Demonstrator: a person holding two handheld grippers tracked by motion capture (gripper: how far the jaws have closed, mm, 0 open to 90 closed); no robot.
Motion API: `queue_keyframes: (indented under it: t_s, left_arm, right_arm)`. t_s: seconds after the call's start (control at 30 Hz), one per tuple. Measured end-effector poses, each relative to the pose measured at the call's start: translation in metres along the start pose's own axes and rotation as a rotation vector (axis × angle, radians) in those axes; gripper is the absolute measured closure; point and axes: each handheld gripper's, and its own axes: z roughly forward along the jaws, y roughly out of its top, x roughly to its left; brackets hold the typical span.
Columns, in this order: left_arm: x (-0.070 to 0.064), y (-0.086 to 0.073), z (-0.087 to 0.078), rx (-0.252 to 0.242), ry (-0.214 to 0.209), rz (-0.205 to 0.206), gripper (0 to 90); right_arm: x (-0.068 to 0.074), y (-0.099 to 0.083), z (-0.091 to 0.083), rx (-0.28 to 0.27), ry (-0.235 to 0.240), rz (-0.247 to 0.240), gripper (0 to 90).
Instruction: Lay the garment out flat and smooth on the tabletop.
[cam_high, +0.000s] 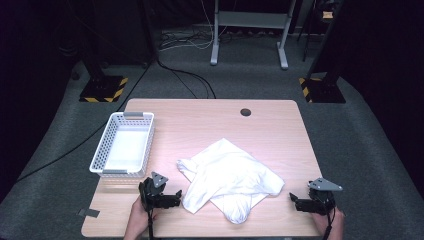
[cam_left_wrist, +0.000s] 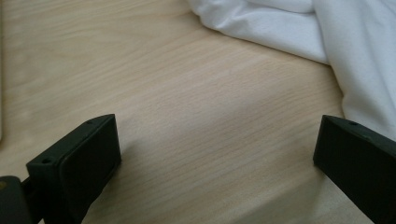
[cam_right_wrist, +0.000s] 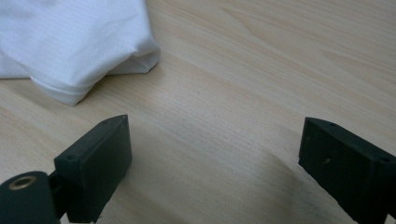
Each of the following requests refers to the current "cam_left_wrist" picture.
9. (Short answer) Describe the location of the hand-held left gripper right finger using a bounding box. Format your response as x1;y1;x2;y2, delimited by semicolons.
313;114;396;224

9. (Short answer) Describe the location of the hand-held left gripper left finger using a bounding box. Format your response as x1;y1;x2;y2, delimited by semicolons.
26;113;122;224

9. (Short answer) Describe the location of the white t-shirt with dark print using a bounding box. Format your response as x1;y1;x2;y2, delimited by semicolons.
186;0;396;141

